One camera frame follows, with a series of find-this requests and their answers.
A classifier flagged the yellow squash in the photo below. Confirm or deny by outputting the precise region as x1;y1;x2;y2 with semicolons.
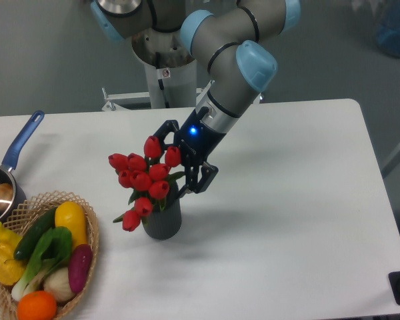
55;201;88;251

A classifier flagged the yellow bell pepper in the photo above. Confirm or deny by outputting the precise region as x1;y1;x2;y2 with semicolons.
0;222;26;286

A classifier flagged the green bok choy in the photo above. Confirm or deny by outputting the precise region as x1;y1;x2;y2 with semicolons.
11;227;72;301

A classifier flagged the woven wicker basket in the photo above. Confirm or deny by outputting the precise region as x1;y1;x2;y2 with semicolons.
0;190;100;320

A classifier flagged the bread roll in saucepan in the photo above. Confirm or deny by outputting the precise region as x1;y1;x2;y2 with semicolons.
0;183;13;213

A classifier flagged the blue handled saucepan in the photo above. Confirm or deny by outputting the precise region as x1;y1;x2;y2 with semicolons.
0;110;45;223

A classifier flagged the dark grey ribbed vase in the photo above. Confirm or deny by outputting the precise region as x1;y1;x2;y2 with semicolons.
142;184;182;240

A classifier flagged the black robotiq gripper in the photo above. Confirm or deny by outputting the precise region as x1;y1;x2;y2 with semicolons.
153;108;225;198

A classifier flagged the green cucumber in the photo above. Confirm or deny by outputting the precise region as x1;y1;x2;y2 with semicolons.
13;207;57;261

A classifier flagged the black cable on pedestal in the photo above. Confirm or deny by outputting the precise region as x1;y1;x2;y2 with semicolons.
154;51;170;109

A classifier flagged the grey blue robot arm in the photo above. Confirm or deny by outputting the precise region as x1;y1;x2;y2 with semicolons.
91;0;301;195

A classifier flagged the purple sweet potato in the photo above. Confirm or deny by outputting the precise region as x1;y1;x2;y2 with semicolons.
68;244;93;294

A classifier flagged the red tulip bouquet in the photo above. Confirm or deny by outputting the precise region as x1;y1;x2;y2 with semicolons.
108;135;185;232

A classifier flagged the orange fruit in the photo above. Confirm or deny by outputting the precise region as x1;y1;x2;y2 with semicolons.
17;291;57;319

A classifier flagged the white garlic bulb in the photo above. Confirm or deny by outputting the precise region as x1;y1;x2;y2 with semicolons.
43;267;75;303

